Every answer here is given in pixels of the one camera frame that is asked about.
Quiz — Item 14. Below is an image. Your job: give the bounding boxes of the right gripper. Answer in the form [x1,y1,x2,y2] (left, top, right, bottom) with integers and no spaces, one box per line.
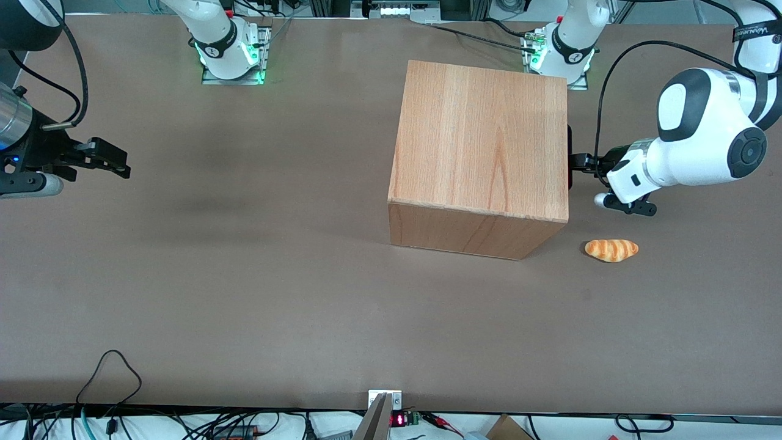
[0,119,132,184]

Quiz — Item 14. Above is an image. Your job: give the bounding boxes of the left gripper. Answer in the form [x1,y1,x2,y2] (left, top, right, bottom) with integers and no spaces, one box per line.
[571,145,662,206]

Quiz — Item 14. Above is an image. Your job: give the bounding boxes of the wooden drawer cabinet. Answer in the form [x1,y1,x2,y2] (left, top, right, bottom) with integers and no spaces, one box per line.
[387,59,570,261]

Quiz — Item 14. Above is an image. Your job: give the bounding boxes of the toy croissant bread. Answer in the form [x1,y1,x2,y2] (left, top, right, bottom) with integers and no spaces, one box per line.
[585,238,640,263]

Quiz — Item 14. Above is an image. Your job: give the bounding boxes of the brown cardboard piece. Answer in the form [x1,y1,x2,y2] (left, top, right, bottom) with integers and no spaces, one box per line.
[485,414,536,440]

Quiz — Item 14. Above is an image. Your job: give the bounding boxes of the red clip leads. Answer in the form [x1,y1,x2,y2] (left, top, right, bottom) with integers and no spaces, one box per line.
[420,412,464,437]

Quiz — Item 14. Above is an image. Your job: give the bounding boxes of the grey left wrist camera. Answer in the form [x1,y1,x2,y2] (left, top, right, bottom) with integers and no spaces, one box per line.
[593,192,658,218]

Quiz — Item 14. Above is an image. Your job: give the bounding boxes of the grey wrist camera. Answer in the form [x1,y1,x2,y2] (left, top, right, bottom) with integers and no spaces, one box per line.
[593,192,658,218]
[0,173,64,199]

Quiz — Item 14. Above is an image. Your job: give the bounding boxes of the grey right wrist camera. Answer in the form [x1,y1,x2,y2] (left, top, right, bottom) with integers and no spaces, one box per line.
[0,173,64,199]

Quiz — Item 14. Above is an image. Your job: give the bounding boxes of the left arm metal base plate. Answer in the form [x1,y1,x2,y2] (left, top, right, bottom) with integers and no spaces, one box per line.
[521,34,591,91]

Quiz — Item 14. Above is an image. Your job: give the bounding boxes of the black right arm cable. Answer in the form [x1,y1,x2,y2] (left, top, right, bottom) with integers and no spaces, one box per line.
[6,12,90,131]

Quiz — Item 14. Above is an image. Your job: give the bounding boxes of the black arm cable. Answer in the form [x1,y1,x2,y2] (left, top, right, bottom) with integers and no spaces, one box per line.
[6,12,90,131]
[597,40,763,187]

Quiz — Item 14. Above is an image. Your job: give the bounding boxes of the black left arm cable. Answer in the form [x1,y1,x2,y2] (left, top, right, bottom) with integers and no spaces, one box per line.
[597,40,763,187]

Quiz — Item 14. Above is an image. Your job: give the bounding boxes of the black cable on table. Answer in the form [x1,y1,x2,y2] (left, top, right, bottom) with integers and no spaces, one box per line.
[424,22,539,53]

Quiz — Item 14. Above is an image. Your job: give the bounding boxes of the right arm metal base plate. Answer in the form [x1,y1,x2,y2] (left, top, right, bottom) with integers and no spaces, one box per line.
[202,24,273,86]

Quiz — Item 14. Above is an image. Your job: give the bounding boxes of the thin black looped cable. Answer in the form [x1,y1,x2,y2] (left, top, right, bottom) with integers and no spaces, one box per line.
[76,350,143,407]

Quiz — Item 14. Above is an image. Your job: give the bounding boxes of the black cable loop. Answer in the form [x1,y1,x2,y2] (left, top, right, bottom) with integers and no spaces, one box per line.
[615,414,674,434]

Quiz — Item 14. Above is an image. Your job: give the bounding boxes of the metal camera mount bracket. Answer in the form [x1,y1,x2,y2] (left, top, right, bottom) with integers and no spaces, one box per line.
[353,389,403,440]

